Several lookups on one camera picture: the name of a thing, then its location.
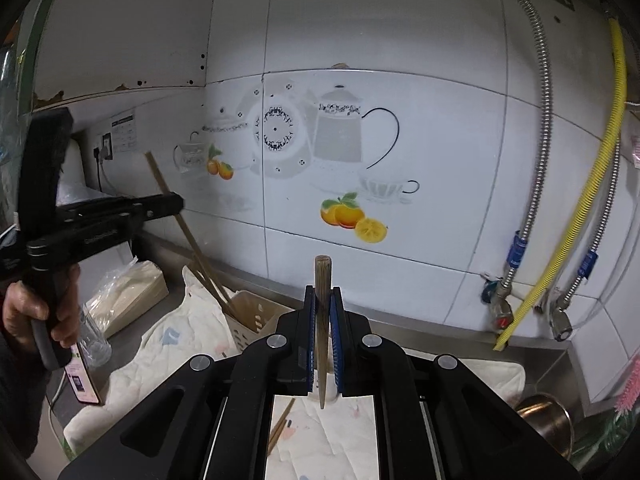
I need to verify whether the metal angle valve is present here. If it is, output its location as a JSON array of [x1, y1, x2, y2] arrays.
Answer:
[[549, 296, 573, 341], [480, 274, 514, 333]]

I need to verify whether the yellow corrugated gas hose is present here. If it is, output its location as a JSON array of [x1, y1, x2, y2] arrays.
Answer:
[[493, 18, 628, 352]]

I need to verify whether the cream quilted patterned mat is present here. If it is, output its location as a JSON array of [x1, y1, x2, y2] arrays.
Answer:
[[62, 264, 526, 480]]

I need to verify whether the white countertop appliance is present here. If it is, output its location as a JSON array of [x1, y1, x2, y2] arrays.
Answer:
[[56, 140, 105, 206]]

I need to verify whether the bagged beige paper stack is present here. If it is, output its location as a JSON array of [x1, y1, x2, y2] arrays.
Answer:
[[85, 260, 168, 338]]

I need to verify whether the clear drinking glass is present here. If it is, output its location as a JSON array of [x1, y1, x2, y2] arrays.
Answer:
[[78, 306, 112, 370]]

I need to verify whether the wall power socket with plug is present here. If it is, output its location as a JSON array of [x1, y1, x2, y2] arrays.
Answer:
[[93, 132, 117, 194]]

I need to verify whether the person's left hand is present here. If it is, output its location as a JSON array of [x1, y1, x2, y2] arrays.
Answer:
[[2, 264, 80, 352]]

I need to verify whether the braided steel water hose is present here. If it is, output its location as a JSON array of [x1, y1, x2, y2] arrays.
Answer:
[[560, 138, 622, 306], [484, 0, 554, 291]]

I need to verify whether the brown wooden chopstick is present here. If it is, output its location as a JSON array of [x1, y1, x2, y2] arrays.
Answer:
[[314, 255, 332, 410], [144, 152, 231, 300], [267, 398, 296, 455], [189, 262, 238, 318]]

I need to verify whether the stainless steel pot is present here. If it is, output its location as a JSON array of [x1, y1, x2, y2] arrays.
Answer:
[[515, 393, 575, 460]]

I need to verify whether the beige plastic utensil holder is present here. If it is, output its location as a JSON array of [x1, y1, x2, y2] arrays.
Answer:
[[226, 290, 292, 352]]

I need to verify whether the wall instruction sticker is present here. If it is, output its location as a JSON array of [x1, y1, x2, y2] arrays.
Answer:
[[111, 110, 138, 154]]

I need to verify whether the pink bottle brush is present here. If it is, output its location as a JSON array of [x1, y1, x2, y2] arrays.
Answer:
[[615, 356, 640, 416]]

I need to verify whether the smartphone with lit screen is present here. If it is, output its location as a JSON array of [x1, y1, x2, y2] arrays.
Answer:
[[64, 346, 102, 405]]

